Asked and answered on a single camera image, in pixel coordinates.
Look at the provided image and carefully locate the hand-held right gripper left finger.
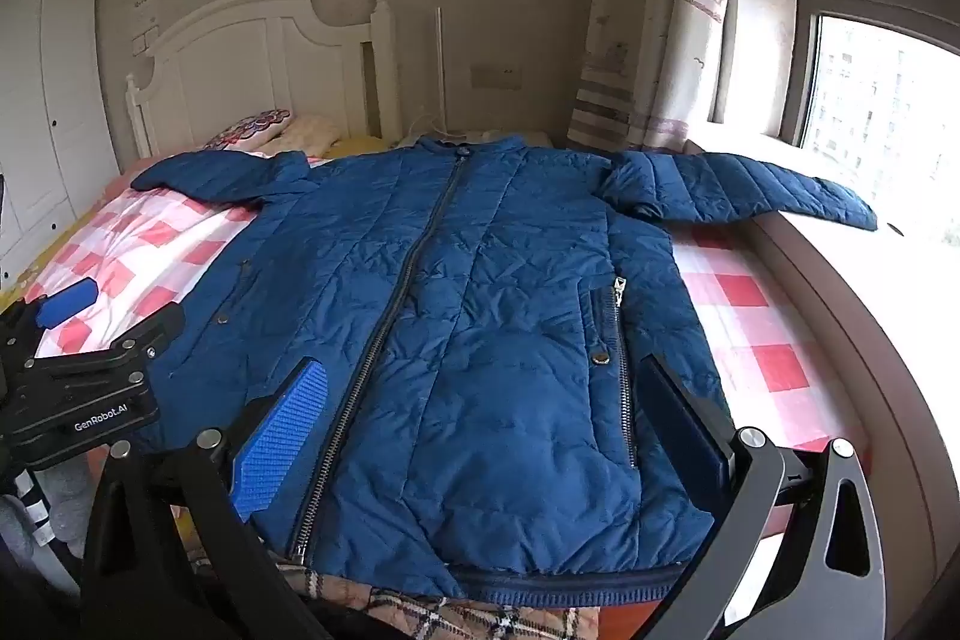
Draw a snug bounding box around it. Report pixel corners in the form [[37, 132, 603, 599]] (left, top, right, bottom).
[[79, 355, 331, 640]]

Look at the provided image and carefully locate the white wardrobe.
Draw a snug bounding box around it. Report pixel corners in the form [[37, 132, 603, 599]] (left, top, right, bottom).
[[0, 0, 121, 289]]

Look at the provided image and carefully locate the cream pillow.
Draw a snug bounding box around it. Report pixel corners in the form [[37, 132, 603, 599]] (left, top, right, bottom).
[[274, 113, 342, 157]]

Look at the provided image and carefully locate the person's left forearm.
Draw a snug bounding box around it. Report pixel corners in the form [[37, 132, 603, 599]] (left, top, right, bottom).
[[0, 452, 102, 551]]

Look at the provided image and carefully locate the yellow cloth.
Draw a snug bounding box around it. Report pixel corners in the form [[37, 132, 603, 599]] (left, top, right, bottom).
[[322, 136, 391, 161]]

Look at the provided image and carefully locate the beige window ledge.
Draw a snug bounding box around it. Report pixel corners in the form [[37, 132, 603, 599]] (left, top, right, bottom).
[[686, 130, 960, 640]]

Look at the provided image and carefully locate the plaid blanket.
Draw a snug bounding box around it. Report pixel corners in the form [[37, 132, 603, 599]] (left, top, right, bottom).
[[187, 550, 601, 640]]

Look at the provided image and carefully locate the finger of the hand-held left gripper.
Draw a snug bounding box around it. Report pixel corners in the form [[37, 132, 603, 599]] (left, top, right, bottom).
[[28, 301, 187, 387], [0, 277, 100, 372]]

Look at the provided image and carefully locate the white bed headboard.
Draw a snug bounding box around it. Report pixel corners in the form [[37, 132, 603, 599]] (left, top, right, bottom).
[[124, 0, 402, 161]]

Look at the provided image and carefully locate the blue puffer jacket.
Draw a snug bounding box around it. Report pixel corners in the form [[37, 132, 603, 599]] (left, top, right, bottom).
[[131, 134, 878, 607]]

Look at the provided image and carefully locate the white upright pole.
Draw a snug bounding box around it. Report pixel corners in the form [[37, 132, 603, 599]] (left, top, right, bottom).
[[431, 8, 451, 135]]

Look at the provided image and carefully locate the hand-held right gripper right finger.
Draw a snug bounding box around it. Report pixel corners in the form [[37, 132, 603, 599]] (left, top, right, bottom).
[[641, 353, 890, 640]]

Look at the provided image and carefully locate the pink checked bedsheet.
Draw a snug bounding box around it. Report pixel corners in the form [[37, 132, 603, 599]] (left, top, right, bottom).
[[15, 156, 875, 461]]

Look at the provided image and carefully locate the patterned pillow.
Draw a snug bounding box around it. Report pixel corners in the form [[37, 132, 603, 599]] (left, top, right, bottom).
[[202, 107, 292, 152]]

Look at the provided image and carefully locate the printed curtain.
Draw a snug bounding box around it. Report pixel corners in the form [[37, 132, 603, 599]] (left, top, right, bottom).
[[566, 0, 751, 150]]

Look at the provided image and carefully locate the window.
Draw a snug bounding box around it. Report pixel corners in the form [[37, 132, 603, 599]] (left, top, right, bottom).
[[780, 0, 960, 251]]

